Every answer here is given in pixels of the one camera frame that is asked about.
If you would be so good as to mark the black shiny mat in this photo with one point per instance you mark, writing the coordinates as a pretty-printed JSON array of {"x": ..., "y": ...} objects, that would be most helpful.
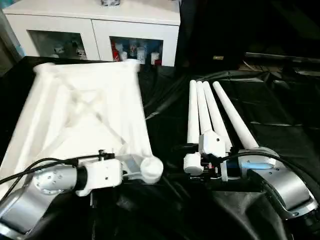
[{"x": 275, "y": 100}]

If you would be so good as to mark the small yellow label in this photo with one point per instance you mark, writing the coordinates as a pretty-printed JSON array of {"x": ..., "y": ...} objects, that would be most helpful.
[{"x": 218, "y": 57}]

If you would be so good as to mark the long dark metal bar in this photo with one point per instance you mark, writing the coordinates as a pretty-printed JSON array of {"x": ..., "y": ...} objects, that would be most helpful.
[{"x": 275, "y": 57}]

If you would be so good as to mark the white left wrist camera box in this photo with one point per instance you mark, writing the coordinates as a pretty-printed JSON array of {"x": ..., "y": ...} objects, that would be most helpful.
[{"x": 100, "y": 175}]

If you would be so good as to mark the white plastic table top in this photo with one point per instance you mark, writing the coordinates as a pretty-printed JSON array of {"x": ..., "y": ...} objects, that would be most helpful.
[{"x": 75, "y": 112}]

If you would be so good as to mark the red bottle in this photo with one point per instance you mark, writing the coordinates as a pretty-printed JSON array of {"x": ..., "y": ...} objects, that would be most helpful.
[{"x": 117, "y": 51}]

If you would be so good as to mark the white glass-door cabinet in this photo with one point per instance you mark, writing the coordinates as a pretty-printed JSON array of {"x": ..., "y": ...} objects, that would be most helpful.
[{"x": 100, "y": 27}]

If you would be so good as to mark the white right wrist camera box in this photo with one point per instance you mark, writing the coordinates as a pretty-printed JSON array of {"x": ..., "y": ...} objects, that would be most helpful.
[{"x": 212, "y": 143}]

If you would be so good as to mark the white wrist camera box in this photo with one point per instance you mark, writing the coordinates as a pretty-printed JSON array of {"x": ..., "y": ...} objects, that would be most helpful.
[
  {"x": 212, "y": 143},
  {"x": 100, "y": 175}
]

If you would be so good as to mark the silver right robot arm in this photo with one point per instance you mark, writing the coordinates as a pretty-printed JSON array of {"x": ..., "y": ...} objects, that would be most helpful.
[{"x": 287, "y": 185}]

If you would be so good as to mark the white plastic table leg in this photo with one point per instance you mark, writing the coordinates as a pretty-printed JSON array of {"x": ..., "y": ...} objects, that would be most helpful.
[
  {"x": 192, "y": 112},
  {"x": 215, "y": 112},
  {"x": 202, "y": 107},
  {"x": 235, "y": 115}
]

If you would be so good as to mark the patterned mug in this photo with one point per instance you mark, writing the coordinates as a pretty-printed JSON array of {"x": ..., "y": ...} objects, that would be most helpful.
[{"x": 110, "y": 2}]

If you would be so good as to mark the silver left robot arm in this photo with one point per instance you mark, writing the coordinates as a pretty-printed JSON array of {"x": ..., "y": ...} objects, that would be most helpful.
[{"x": 25, "y": 200}]

